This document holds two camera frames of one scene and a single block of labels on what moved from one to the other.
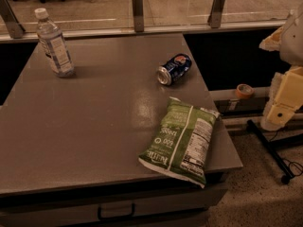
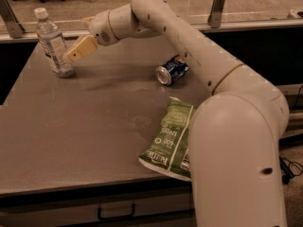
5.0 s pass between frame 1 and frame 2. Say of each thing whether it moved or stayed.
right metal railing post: stayed
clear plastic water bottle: stayed
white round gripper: moved
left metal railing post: stayed
